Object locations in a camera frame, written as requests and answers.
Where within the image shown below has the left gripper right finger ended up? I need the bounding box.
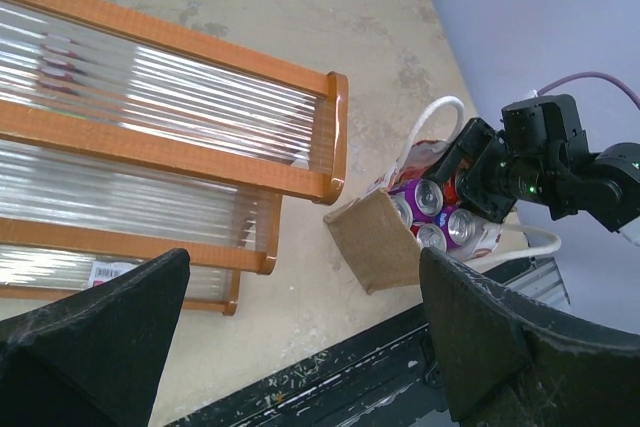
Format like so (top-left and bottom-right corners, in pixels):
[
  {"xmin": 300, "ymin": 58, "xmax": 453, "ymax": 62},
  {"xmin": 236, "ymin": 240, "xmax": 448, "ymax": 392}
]
[{"xmin": 419, "ymin": 249, "xmax": 639, "ymax": 426}]

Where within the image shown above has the canvas tote bag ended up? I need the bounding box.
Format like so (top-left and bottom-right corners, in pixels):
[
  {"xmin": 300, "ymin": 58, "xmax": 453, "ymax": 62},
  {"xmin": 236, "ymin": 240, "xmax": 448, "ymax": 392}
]
[{"xmin": 324, "ymin": 96, "xmax": 561, "ymax": 294}]

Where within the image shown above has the purple fanta can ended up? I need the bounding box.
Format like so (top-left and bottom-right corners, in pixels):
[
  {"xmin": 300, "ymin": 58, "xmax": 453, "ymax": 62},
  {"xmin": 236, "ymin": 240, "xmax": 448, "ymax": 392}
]
[
  {"xmin": 390, "ymin": 195, "xmax": 414, "ymax": 229},
  {"xmin": 407, "ymin": 179, "xmax": 444, "ymax": 219},
  {"xmin": 444, "ymin": 207, "xmax": 486, "ymax": 249}
]

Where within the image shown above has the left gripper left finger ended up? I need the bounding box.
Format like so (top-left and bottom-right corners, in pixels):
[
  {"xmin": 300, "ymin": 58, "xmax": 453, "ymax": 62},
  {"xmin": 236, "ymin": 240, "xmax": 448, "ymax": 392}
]
[{"xmin": 1, "ymin": 249, "xmax": 190, "ymax": 426}]

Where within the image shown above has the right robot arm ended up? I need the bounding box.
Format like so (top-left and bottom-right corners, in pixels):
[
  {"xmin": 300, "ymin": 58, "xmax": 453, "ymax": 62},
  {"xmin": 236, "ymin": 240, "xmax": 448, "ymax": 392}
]
[{"xmin": 423, "ymin": 118, "xmax": 639, "ymax": 244}]

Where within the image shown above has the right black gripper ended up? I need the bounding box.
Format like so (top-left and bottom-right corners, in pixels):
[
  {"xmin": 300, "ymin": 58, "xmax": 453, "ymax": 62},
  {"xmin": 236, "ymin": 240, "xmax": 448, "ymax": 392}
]
[{"xmin": 424, "ymin": 118, "xmax": 554, "ymax": 222}]

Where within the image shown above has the orange wooden shelf rack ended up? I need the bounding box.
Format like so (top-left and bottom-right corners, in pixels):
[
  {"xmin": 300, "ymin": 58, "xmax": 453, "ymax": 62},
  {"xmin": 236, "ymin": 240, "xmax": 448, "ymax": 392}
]
[{"xmin": 1, "ymin": 0, "xmax": 349, "ymax": 315}]

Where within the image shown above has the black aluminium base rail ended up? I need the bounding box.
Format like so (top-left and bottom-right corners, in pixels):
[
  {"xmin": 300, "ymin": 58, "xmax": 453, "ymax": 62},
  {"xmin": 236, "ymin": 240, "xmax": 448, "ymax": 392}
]
[{"xmin": 164, "ymin": 256, "xmax": 571, "ymax": 427}]

